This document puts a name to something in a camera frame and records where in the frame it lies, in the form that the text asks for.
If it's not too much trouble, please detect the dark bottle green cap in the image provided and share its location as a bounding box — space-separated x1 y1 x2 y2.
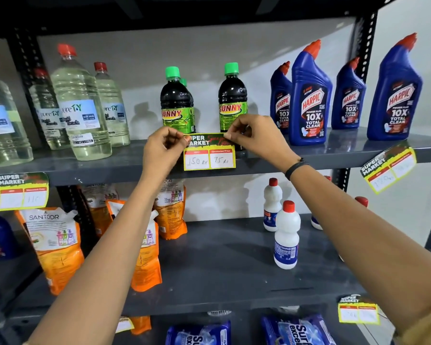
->
180 78 196 133
218 62 249 152
160 66 195 135

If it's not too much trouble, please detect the blue toilet cleaner bottle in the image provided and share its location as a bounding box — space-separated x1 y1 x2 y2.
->
288 40 333 146
331 57 367 130
367 32 424 141
270 61 293 135

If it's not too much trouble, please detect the blue detergent packet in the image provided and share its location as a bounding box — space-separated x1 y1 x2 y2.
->
261 314 337 345
165 321 232 345

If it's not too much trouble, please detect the yellow price tag handwritten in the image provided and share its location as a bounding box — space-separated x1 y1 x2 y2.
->
183 132 237 172

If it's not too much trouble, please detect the person's right hand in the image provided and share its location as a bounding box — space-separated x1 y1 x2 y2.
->
223 114 303 173

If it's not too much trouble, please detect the grey metal shelving rack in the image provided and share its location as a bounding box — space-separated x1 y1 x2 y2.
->
0 0 431 345

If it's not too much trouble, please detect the yellow shelf price tag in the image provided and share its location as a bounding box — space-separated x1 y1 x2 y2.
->
360 141 417 195
0 172 50 212
338 294 381 325

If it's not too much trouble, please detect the person's right forearm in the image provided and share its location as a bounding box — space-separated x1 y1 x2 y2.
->
290 164 431 335

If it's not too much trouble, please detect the black wristband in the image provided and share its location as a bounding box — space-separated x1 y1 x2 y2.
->
284 158 310 181

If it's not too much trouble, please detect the person's left forearm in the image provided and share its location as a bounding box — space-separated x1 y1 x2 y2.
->
28 169 173 345

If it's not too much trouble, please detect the small white shelf tag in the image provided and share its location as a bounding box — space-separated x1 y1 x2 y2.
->
115 316 135 334

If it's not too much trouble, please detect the person's left hand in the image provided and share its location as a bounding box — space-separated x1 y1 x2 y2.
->
142 126 192 182

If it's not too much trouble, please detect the tall clear bottle red cap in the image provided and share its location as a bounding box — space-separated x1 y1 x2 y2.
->
50 43 113 161

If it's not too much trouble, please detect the large clear liquid bottle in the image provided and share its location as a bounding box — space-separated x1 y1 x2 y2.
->
0 75 34 168

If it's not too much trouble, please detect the orange refill pouch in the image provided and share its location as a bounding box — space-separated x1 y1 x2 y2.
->
78 183 119 238
129 316 152 335
15 208 85 296
153 178 188 241
106 199 163 293

